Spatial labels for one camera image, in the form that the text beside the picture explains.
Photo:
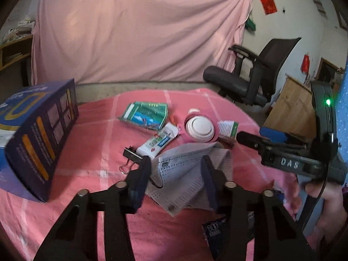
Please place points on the pink checked tablecloth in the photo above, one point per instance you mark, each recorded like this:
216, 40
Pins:
91, 159

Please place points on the person right hand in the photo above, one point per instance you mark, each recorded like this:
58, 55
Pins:
333, 215

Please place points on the green hanging bag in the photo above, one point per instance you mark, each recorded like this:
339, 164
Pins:
250, 25

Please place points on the green snack wrapper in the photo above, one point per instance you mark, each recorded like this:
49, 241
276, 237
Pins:
148, 115

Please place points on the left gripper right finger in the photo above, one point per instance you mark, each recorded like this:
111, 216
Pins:
276, 235

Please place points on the wooden cabinet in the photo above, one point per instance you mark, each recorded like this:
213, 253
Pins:
293, 112

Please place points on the black binder clip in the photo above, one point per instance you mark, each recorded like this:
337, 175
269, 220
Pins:
132, 157

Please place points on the small green white packet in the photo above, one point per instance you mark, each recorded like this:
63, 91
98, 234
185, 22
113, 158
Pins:
228, 129

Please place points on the red diamond wall paper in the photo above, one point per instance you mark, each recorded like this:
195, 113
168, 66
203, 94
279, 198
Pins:
269, 6

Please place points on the blue cardboard box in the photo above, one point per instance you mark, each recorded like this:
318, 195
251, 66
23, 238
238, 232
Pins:
35, 124

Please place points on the pink cup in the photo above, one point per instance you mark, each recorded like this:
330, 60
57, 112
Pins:
199, 127

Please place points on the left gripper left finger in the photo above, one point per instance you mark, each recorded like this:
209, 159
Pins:
74, 234

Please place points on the wooden shelf desk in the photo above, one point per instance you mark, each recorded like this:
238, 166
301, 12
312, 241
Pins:
15, 51

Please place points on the blue patterned curtain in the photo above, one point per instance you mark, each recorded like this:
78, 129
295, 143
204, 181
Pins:
342, 117

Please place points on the black office chair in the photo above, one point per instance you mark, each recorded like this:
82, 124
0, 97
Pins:
253, 80

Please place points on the pink hanging sheet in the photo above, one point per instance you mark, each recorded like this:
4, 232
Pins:
98, 41

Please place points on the white medicine box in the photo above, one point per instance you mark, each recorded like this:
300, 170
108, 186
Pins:
159, 141

